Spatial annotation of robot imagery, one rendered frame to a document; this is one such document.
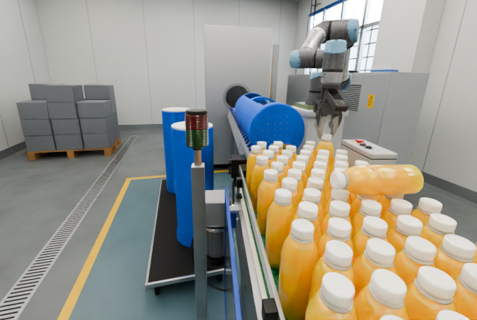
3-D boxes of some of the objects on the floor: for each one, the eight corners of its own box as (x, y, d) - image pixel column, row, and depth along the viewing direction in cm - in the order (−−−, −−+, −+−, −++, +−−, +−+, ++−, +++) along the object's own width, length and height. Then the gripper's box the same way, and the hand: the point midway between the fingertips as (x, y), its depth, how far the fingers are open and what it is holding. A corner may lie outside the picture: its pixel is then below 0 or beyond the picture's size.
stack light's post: (209, 401, 97) (205, 162, 68) (209, 414, 93) (204, 167, 64) (199, 402, 97) (192, 162, 67) (199, 415, 93) (190, 167, 64)
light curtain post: (268, 189, 285) (277, 45, 240) (270, 191, 279) (280, 44, 234) (264, 189, 284) (272, 45, 239) (265, 191, 279) (273, 44, 233)
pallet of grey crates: (121, 143, 468) (113, 84, 436) (111, 155, 393) (101, 86, 361) (53, 146, 437) (40, 83, 406) (28, 160, 363) (10, 84, 331)
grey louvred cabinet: (304, 147, 470) (312, 75, 432) (399, 199, 270) (430, 73, 232) (281, 148, 456) (287, 74, 418) (363, 203, 257) (388, 71, 218)
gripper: (338, 84, 91) (331, 135, 97) (310, 83, 90) (305, 135, 96) (350, 84, 83) (341, 140, 89) (320, 84, 82) (314, 140, 88)
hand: (326, 135), depth 89 cm, fingers closed on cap, 4 cm apart
